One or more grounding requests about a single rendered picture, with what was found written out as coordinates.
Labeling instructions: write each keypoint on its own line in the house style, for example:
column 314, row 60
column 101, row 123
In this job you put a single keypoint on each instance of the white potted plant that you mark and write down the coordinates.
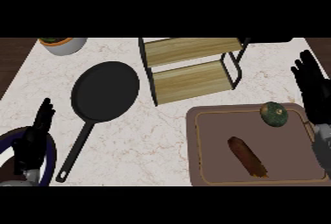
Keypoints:
column 64, row 45

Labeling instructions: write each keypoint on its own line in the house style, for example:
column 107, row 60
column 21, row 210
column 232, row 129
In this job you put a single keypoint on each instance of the brown sweet potato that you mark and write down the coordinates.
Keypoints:
column 247, row 157

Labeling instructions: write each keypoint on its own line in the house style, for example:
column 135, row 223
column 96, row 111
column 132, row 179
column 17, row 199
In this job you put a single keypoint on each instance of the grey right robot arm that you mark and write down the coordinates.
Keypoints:
column 322, row 148

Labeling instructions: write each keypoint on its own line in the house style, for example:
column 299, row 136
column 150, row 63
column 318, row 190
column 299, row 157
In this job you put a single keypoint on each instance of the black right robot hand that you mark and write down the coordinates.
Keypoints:
column 314, row 87

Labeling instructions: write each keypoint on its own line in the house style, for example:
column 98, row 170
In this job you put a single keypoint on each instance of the black frying pan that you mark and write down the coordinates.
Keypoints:
column 104, row 93

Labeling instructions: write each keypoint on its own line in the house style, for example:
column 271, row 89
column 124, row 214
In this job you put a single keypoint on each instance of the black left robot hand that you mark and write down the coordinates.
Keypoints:
column 31, row 140

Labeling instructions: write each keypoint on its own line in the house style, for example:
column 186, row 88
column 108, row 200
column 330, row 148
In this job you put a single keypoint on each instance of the brown tray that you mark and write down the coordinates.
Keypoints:
column 254, row 151

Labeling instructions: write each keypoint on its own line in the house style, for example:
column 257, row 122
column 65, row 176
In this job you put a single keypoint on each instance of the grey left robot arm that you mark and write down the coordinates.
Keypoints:
column 27, row 177

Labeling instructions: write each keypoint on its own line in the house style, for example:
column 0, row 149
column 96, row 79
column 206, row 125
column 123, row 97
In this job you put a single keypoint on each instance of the blue rimmed round plate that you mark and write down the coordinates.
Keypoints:
column 48, row 157

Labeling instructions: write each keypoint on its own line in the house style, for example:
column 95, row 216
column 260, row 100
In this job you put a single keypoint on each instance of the wooden tiered shelf black frame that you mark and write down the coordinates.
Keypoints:
column 189, row 73

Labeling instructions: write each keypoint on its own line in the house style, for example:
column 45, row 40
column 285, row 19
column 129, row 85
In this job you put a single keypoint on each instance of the green round squash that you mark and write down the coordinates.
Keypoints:
column 274, row 114

